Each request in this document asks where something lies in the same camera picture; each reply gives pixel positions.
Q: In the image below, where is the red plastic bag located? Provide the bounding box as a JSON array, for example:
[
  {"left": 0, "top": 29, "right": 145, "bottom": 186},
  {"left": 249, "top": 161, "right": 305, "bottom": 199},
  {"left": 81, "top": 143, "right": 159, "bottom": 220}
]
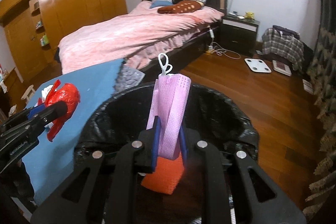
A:
[{"left": 45, "top": 80, "right": 80, "bottom": 142}]

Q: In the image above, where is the pink face mask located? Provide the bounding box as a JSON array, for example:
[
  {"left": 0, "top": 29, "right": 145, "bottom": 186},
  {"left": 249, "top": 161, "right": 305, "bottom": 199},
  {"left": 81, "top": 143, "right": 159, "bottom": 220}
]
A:
[{"left": 146, "top": 52, "right": 192, "bottom": 160}]

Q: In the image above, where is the black trash bin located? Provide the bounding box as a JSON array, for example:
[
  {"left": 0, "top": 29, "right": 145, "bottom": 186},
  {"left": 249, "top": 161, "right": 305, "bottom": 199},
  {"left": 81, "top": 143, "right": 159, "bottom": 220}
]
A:
[{"left": 73, "top": 83, "right": 259, "bottom": 223}]

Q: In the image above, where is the crumpled white tissue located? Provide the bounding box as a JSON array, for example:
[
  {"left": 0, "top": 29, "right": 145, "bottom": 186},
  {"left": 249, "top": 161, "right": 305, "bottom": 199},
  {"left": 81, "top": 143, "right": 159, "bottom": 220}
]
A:
[{"left": 41, "top": 85, "right": 53, "bottom": 100}]

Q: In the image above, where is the wooden sideboard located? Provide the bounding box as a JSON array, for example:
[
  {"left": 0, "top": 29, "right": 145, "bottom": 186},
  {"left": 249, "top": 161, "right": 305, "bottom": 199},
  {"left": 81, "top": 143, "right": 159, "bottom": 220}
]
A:
[{"left": 0, "top": 63, "right": 25, "bottom": 122}]

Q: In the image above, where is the blue table cloth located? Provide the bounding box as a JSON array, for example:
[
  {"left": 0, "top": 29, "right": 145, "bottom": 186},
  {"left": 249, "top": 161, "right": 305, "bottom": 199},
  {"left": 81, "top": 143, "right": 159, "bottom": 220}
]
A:
[{"left": 22, "top": 59, "right": 124, "bottom": 205}]

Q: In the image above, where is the dark patterned curtain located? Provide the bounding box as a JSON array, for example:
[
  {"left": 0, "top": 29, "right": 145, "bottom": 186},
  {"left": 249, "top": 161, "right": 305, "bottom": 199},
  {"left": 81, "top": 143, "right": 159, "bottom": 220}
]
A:
[{"left": 303, "top": 0, "right": 335, "bottom": 223}]

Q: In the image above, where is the black cloth on bed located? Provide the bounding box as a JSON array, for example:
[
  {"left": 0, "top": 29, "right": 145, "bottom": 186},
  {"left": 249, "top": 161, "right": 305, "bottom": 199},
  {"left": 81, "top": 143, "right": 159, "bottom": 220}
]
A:
[{"left": 54, "top": 47, "right": 61, "bottom": 64}]

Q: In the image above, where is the wooden wardrobe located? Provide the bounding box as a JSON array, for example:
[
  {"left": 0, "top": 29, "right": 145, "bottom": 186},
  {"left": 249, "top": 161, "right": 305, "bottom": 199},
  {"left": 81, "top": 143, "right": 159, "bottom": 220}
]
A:
[{"left": 1, "top": 0, "right": 127, "bottom": 82}]

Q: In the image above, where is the pink bed blanket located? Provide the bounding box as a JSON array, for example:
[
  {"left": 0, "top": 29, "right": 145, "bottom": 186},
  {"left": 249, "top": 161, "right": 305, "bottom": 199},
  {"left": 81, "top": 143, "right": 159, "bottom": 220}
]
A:
[{"left": 58, "top": 1, "right": 223, "bottom": 74}]

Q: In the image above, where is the white booklet on floor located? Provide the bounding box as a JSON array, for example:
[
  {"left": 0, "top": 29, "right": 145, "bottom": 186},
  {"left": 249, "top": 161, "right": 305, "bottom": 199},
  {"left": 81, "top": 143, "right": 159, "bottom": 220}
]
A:
[{"left": 302, "top": 79, "right": 314, "bottom": 94}]

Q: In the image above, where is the red white book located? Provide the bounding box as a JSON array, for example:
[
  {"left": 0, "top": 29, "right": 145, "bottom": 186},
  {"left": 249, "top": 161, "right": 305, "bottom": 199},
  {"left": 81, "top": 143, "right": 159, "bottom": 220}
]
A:
[{"left": 272, "top": 60, "right": 291, "bottom": 77}]

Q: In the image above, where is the white bathroom scale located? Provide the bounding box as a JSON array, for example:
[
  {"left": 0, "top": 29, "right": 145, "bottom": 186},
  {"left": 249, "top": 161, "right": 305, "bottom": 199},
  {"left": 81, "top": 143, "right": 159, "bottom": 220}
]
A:
[{"left": 244, "top": 58, "right": 272, "bottom": 73}]

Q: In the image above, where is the left blue pillow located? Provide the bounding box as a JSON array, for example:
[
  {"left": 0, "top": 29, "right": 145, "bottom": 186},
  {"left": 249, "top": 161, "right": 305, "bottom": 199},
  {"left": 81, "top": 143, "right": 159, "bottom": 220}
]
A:
[{"left": 150, "top": 0, "right": 173, "bottom": 9}]

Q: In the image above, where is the plaid shirt on chair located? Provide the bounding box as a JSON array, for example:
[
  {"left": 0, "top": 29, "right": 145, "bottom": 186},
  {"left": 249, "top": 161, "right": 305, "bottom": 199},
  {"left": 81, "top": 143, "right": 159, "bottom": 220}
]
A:
[{"left": 261, "top": 25, "right": 304, "bottom": 71}]

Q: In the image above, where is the brown dotted cushion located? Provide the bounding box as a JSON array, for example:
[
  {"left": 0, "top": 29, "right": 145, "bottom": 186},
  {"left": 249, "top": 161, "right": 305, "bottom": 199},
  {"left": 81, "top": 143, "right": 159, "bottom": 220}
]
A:
[{"left": 157, "top": 0, "right": 204, "bottom": 14}]

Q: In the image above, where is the black nightstand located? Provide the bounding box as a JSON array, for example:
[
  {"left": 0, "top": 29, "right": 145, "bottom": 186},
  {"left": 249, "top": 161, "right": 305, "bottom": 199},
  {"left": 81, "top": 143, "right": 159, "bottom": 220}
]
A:
[{"left": 219, "top": 16, "right": 260, "bottom": 57}]

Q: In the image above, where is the yellow plush toy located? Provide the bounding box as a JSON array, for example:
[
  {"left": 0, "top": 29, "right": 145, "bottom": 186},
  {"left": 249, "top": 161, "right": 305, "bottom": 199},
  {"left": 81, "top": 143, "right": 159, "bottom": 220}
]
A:
[{"left": 244, "top": 11, "right": 255, "bottom": 20}]

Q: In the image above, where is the white power cable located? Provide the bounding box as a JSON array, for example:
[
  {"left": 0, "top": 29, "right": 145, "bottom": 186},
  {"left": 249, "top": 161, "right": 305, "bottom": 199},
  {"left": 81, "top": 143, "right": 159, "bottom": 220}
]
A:
[{"left": 205, "top": 28, "right": 242, "bottom": 60}]

